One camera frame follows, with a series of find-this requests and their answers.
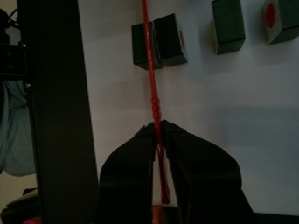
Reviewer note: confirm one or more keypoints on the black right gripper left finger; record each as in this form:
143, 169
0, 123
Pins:
128, 180

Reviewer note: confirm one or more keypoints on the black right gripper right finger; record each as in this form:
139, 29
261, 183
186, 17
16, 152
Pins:
206, 183

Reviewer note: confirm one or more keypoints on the red toy knife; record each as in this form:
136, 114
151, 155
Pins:
155, 96

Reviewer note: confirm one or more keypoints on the black toy sushi piece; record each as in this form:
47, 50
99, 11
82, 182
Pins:
167, 39
282, 20
229, 23
139, 43

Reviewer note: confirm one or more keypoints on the black object beside table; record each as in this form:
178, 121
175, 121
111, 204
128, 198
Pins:
22, 208

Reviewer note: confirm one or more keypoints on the blue grey cloth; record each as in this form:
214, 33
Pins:
15, 131

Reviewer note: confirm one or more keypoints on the black frame post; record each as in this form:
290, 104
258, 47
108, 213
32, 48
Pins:
58, 110

